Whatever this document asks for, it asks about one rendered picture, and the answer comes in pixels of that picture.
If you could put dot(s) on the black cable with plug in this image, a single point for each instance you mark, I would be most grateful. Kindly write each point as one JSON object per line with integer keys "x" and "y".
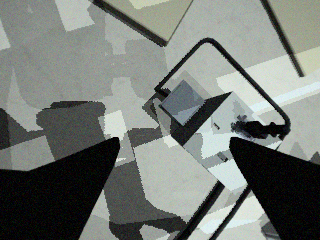
{"x": 184, "y": 106}

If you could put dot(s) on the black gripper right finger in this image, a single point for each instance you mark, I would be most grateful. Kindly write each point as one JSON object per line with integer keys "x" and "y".
{"x": 287, "y": 188}

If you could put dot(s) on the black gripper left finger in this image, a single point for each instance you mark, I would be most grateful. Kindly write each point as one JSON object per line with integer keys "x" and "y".
{"x": 55, "y": 201}

